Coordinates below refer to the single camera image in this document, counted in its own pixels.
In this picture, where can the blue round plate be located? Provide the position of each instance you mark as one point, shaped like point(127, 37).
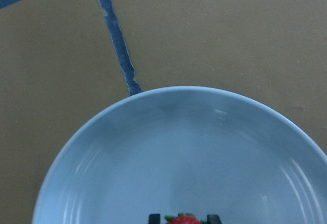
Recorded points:
point(186, 149)

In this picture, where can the red strawberry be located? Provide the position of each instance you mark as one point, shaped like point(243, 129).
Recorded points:
point(182, 218)

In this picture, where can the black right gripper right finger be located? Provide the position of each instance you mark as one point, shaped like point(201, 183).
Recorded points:
point(213, 219)

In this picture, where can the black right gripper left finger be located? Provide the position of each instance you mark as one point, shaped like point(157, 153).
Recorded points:
point(154, 219)

